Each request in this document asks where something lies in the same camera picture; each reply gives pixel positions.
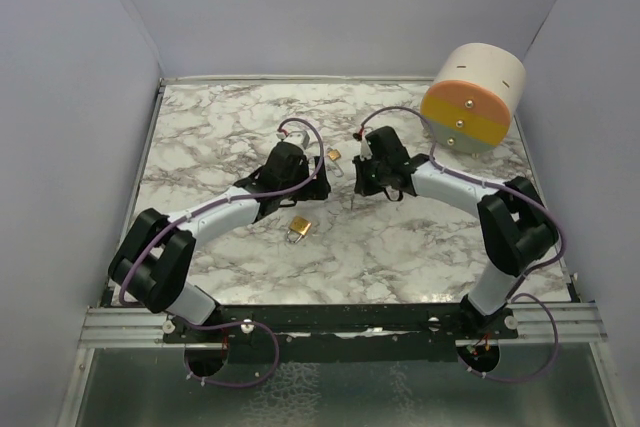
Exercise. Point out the round mini drawer cabinet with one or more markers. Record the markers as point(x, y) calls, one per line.
point(472, 100)

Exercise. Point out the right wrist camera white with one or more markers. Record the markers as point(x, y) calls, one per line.
point(364, 148)

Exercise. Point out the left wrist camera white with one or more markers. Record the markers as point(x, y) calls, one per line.
point(299, 138)

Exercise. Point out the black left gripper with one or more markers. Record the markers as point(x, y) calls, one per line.
point(317, 188)

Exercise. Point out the small brass padlock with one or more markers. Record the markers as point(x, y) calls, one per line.
point(333, 157)

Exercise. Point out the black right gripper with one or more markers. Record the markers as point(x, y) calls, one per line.
point(361, 186)

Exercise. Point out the aluminium frame rail front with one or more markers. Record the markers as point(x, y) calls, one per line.
point(527, 323)

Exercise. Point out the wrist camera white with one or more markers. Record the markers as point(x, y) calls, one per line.
point(299, 138)
point(364, 148)

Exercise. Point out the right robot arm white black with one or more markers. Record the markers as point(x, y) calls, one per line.
point(515, 226)

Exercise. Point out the larger brass padlock near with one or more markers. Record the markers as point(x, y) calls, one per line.
point(298, 229)

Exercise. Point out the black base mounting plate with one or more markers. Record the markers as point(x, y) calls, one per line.
point(341, 333)

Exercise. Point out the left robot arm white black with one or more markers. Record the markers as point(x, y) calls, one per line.
point(154, 258)

